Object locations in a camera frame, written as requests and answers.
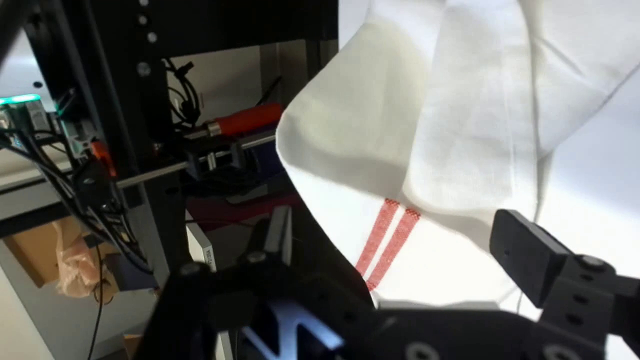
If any red-handled bar clamp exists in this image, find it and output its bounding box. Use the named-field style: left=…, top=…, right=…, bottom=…
left=117, top=100, right=287, bottom=189

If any white towel with red stripes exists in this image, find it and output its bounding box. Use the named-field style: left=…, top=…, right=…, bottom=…
left=275, top=0, right=640, bottom=316

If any small white block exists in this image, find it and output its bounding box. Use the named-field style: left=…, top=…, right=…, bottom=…
left=184, top=219, right=221, bottom=274

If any brown cardboard box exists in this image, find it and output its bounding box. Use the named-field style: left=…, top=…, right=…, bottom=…
left=4, top=217, right=125, bottom=300

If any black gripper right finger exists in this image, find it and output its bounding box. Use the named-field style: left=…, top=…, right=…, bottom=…
left=488, top=205, right=640, bottom=348

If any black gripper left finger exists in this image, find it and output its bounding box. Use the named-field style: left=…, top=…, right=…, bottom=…
left=132, top=204, right=376, bottom=360

